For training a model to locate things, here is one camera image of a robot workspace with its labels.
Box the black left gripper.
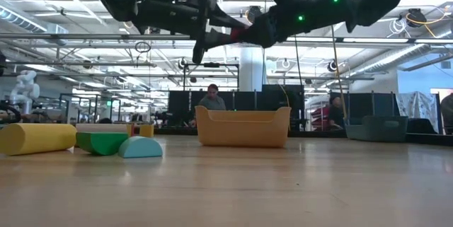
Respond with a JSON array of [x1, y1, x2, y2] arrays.
[[133, 0, 248, 64]]

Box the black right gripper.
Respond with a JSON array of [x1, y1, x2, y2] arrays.
[[243, 0, 356, 48]]

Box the small red cube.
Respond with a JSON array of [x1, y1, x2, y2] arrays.
[[229, 27, 246, 43]]

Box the yellow plastic bin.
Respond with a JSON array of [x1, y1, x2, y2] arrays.
[[195, 105, 292, 149]]

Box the small yellow cube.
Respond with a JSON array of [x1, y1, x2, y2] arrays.
[[139, 124, 155, 139]]

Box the long plain wood cylinder block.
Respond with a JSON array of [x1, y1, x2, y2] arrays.
[[75, 123, 129, 134]]

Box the long yellow cylinder block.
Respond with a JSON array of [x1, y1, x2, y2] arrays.
[[0, 123, 78, 156]]

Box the white pillar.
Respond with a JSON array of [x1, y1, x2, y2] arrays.
[[239, 46, 265, 93]]

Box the tall black box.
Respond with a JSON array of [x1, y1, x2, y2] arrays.
[[261, 84, 305, 132]]

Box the person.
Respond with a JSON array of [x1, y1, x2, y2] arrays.
[[197, 83, 227, 112], [328, 95, 347, 129]]

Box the black partition panels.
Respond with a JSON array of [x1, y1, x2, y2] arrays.
[[167, 90, 263, 131], [331, 91, 398, 129]]

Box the red tool cart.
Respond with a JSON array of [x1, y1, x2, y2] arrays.
[[310, 103, 331, 132]]

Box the light blue half-round block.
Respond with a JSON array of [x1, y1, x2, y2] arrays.
[[117, 135, 164, 159]]

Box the dark grey bin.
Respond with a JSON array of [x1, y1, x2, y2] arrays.
[[344, 115, 409, 144]]

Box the green half-round block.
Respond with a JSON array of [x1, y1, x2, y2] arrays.
[[75, 132, 130, 156]]

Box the white patterned cloth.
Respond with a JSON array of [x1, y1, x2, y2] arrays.
[[395, 91, 440, 133]]

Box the white humanoid robot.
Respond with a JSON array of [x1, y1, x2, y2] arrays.
[[9, 70, 41, 115]]

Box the black camera rig frame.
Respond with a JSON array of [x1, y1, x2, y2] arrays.
[[182, 62, 241, 92]]

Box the long black cable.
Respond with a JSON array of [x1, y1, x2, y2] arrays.
[[293, 34, 304, 88]]

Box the long yellow cable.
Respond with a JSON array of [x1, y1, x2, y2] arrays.
[[330, 24, 347, 124]]

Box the black aluminium table frame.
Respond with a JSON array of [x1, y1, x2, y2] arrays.
[[154, 126, 453, 147]]

